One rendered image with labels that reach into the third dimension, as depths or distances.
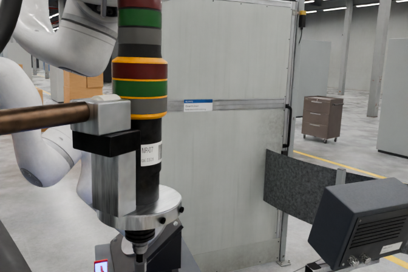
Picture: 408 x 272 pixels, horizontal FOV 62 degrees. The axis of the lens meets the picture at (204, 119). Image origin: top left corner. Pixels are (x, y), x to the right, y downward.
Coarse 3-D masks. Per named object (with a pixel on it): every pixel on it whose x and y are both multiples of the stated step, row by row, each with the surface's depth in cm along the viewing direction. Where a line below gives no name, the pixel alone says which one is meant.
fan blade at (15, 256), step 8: (0, 224) 34; (0, 232) 33; (0, 240) 33; (8, 240) 33; (0, 248) 32; (8, 248) 32; (16, 248) 33; (0, 256) 31; (8, 256) 32; (16, 256) 32; (0, 264) 31; (8, 264) 31; (16, 264) 32; (24, 264) 32
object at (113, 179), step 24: (96, 120) 22; (120, 120) 24; (96, 144) 23; (120, 144) 23; (96, 168) 25; (120, 168) 24; (96, 192) 26; (120, 192) 25; (168, 192) 30; (120, 216) 25; (144, 216) 26; (168, 216) 27
